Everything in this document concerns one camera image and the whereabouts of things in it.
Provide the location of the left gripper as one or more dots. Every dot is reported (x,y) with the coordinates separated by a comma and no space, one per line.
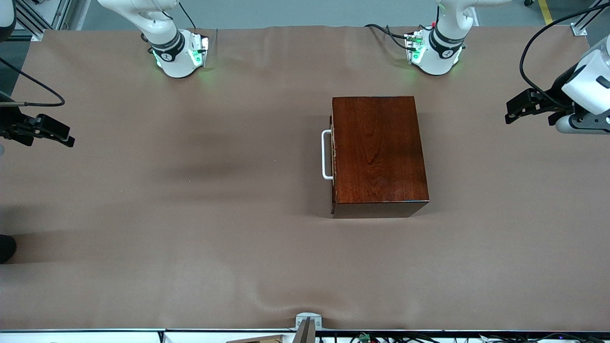
(555,95)

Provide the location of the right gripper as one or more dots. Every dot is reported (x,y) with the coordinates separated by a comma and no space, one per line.
(10,125)

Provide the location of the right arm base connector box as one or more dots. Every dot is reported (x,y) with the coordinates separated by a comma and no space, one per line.
(199,50)

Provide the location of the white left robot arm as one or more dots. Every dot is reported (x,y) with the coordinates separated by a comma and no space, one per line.
(443,52)

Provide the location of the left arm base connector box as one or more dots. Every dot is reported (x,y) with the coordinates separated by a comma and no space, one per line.
(413,47)

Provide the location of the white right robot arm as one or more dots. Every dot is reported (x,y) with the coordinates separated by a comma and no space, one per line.
(167,47)

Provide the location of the yellow floor tape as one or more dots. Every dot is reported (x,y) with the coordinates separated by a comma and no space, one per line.
(545,12)

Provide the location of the single aluminium profile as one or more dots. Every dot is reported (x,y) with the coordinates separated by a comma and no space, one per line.
(582,26)

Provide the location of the dark red wooden cabinet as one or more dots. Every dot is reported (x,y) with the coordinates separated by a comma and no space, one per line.
(381,157)

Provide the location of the brown table cover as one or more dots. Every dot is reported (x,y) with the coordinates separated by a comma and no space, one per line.
(238,267)

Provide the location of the light wooden board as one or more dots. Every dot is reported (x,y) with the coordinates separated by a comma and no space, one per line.
(262,339)

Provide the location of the grey metal table clamp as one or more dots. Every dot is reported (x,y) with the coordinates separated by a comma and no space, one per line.
(309,318)

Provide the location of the aluminium frame with diagonal struts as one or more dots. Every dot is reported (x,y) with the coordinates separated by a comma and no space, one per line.
(35,27)

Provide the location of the white table edge rail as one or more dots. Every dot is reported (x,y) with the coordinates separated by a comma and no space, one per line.
(95,337)

